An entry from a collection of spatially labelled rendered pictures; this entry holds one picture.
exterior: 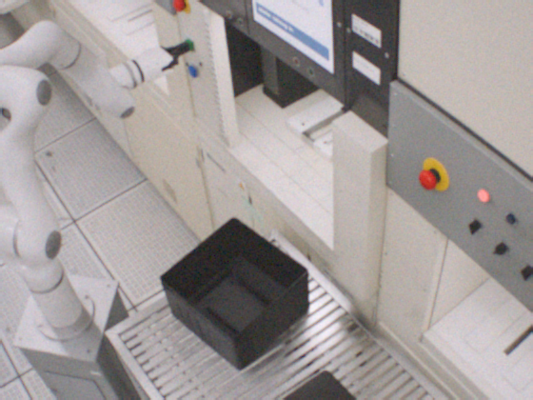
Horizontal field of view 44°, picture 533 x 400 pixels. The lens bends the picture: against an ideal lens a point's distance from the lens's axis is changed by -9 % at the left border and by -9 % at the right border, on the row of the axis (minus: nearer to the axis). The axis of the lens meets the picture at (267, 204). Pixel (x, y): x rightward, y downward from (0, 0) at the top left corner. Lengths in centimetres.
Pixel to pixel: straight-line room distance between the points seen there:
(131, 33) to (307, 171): 107
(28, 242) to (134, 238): 152
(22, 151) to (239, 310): 74
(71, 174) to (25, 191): 189
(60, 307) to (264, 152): 78
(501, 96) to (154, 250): 221
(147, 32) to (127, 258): 99
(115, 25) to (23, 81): 142
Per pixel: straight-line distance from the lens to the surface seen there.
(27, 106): 154
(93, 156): 359
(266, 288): 196
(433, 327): 177
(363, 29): 131
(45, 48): 165
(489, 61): 111
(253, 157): 215
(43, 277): 183
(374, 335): 188
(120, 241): 317
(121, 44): 279
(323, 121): 221
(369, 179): 144
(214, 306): 194
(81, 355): 196
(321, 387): 169
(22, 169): 164
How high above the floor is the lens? 237
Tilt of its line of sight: 48 degrees down
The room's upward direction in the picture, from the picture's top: 6 degrees counter-clockwise
